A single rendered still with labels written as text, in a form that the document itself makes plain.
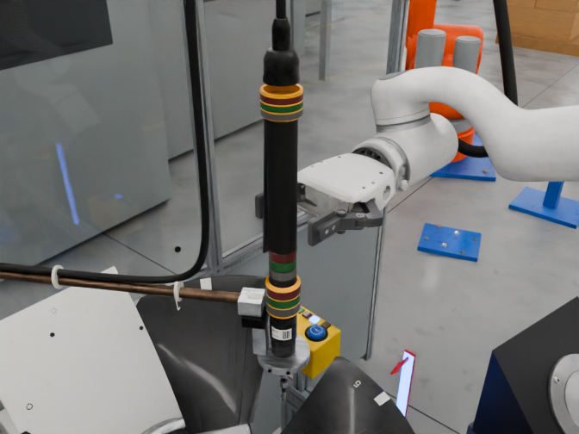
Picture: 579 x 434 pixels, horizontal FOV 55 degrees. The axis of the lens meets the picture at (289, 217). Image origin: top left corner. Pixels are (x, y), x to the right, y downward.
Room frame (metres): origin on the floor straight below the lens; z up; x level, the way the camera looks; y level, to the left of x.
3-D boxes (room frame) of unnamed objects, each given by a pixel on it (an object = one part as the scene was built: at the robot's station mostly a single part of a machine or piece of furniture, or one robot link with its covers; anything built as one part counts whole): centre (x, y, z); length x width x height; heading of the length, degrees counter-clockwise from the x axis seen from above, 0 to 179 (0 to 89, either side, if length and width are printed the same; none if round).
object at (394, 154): (0.68, -0.12, 1.64); 0.09 x 0.03 x 0.08; 46
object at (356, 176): (0.64, -0.07, 1.64); 0.11 x 0.10 x 0.07; 136
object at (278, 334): (0.55, 0.01, 1.64); 0.04 x 0.04 x 0.46
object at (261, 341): (0.55, 0.02, 1.48); 0.09 x 0.07 x 0.10; 81
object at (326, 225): (0.54, -0.05, 1.64); 0.07 x 0.03 x 0.03; 136
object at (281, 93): (0.54, 0.01, 1.78); 0.04 x 0.04 x 0.03
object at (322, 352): (1.01, -0.03, 1.02); 0.16 x 0.10 x 0.11; 46
